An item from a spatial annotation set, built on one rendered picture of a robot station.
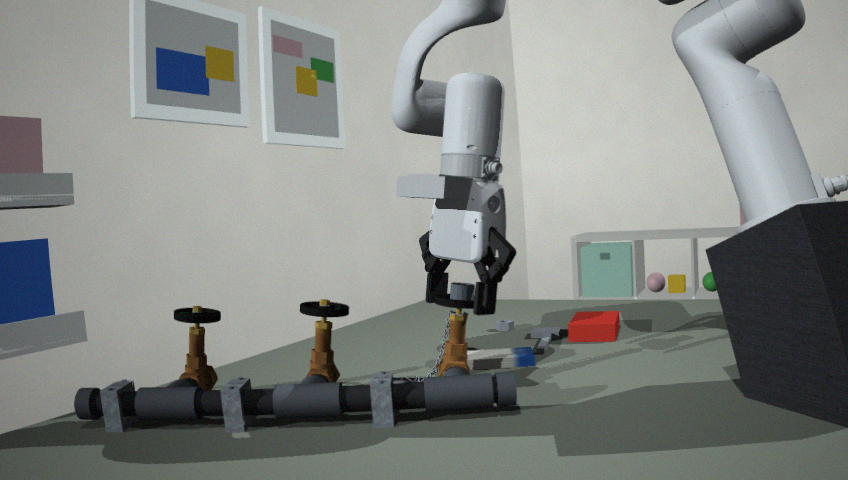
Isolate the black tag with metal chain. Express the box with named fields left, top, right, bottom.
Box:
left=393, top=311, right=469, bottom=383

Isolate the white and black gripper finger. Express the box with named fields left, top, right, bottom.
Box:
left=419, top=230, right=452, bottom=303
left=473, top=227, right=516, bottom=315

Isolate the grey cylinder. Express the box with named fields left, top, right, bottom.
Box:
left=450, top=282, right=475, bottom=300

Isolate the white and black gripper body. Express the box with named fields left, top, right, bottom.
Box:
left=429, top=178, right=506, bottom=263

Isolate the dark grey pipe manifold with clamps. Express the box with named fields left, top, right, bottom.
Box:
left=74, top=299, right=517, bottom=432

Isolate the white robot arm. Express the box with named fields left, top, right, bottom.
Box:
left=391, top=0, right=848, bottom=234

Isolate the bag of cable ties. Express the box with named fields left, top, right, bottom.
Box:
left=467, top=347, right=535, bottom=370

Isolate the red block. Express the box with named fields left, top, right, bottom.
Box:
left=568, top=311, right=619, bottom=342

